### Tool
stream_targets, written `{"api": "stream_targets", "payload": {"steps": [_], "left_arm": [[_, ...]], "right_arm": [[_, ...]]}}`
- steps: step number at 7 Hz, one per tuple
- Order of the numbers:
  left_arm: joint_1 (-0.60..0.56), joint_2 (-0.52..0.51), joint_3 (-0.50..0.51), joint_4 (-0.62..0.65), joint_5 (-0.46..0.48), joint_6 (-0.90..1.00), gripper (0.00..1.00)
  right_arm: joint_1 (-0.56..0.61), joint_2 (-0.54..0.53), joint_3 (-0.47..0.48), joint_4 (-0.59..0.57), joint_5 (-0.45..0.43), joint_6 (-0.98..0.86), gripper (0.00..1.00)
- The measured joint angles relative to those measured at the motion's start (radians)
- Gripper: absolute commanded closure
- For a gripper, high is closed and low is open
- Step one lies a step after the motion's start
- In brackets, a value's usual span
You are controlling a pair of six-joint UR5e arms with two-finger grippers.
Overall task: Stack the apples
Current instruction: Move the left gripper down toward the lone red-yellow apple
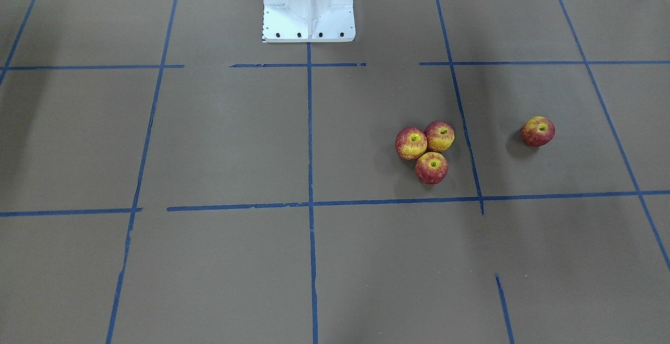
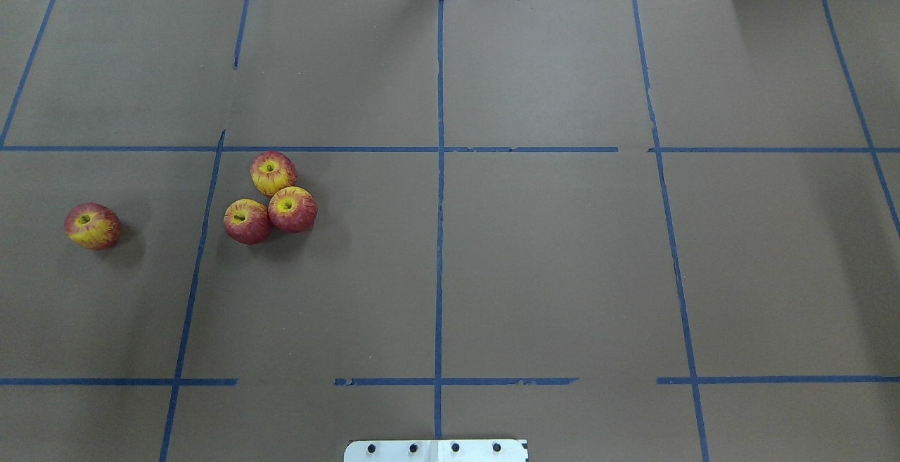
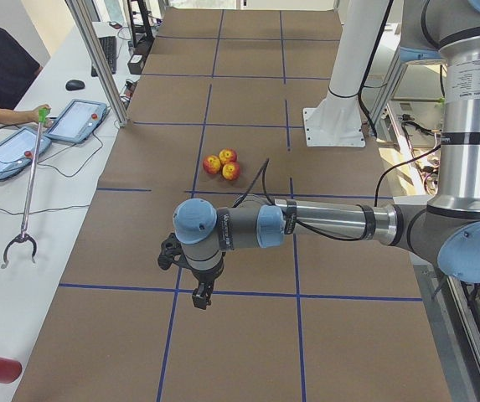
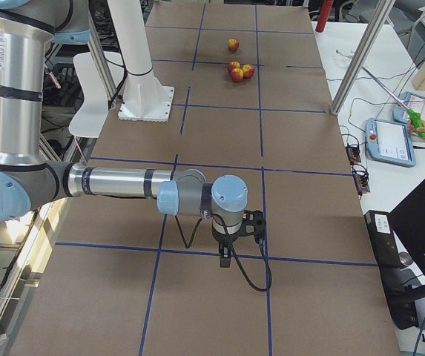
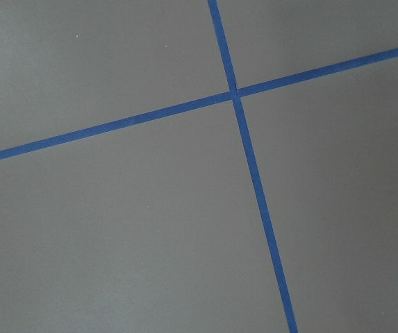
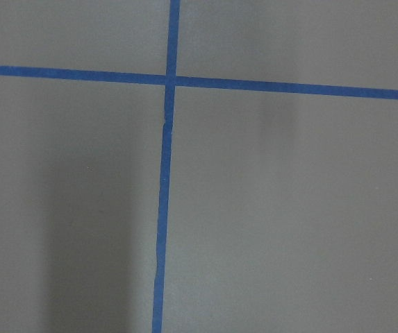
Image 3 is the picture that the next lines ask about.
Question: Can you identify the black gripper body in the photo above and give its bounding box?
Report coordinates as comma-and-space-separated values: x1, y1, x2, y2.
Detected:
192, 262, 225, 293

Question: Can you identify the silver reacher grabber tool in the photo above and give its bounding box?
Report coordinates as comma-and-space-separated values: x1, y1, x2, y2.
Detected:
1, 123, 44, 269

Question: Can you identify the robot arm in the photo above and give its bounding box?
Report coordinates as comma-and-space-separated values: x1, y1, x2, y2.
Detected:
157, 1, 480, 309

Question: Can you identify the person's hand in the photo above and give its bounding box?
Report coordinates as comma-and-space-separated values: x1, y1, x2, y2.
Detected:
25, 104, 54, 128

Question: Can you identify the red yellow apple front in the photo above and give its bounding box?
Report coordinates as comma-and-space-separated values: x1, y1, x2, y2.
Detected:
221, 162, 241, 181

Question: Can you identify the red yellow apple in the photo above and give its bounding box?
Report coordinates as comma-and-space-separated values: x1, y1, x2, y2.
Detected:
202, 155, 222, 175
218, 148, 238, 165
221, 162, 241, 181

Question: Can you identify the red yellow apple left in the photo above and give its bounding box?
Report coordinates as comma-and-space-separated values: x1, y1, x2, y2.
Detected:
202, 155, 222, 175

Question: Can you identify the red yellow apple back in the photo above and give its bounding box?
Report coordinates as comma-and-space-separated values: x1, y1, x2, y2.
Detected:
218, 148, 238, 165

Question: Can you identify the far blue teach pendant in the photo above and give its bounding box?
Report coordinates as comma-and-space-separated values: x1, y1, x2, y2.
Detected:
44, 99, 108, 144

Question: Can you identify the blue teach pendant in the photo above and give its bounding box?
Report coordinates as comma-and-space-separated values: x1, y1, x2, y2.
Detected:
0, 127, 38, 181
44, 99, 108, 144

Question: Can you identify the near blue teach pendant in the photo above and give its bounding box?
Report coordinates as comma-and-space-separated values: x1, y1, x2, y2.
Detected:
0, 127, 38, 181

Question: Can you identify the black computer mouse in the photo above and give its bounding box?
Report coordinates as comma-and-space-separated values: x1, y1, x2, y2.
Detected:
65, 80, 85, 91

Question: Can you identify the black keyboard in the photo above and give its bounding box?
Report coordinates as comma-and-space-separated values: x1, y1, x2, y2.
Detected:
98, 36, 117, 75

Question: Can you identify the person in black shirt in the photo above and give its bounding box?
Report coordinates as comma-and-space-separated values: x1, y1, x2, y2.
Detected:
0, 28, 47, 125

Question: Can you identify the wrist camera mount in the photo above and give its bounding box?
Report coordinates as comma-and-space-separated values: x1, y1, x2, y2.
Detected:
157, 232, 189, 271

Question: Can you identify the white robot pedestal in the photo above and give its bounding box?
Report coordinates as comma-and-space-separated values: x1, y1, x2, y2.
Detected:
303, 0, 392, 147

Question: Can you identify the aluminium frame post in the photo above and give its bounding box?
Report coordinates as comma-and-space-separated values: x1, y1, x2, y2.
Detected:
66, 0, 128, 127

